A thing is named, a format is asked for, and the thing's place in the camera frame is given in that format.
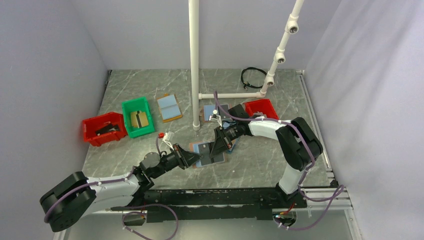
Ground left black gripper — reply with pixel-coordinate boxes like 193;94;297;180
151;143;204;179

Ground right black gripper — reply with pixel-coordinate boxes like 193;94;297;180
210;122;242;159

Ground brown blue card holder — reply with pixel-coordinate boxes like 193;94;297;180
189;141;227;169

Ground grey credit card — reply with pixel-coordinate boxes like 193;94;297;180
196;142;226;167

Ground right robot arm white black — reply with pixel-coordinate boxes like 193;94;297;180
209;104;324;208

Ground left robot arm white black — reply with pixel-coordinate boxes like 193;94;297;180
39;143;203;232

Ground card holder with gold card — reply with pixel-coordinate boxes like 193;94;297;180
222;120;240;154

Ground card holder with black card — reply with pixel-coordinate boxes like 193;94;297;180
202;104;231;122

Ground open empty blue card holder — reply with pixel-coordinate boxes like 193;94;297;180
156;94;183;123

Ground gold cards in green bin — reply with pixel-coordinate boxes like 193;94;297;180
130;110;149;129

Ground black cards in left bin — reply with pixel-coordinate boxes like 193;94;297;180
95;123;120;136

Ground right red plastic bin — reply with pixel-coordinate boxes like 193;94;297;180
244;98;279;120

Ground red plastic bin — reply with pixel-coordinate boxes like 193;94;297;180
81;112;128;147
244;98;279;120

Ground green plastic bin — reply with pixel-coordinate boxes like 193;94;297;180
121;96;155;139

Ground left red plastic bin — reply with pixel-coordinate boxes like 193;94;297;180
81;112;128;147

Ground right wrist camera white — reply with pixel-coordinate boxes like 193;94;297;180
209;109;222;126

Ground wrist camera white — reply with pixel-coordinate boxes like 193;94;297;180
209;109;222;126
158;131;175;150

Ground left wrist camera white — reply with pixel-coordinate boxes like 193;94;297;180
158;131;175;150

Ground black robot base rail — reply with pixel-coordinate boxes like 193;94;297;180
110;188;307;223

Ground black coiled cable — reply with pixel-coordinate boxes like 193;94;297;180
240;66;269;91

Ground white pvc pipe frame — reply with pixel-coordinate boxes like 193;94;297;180
188;0;304;131

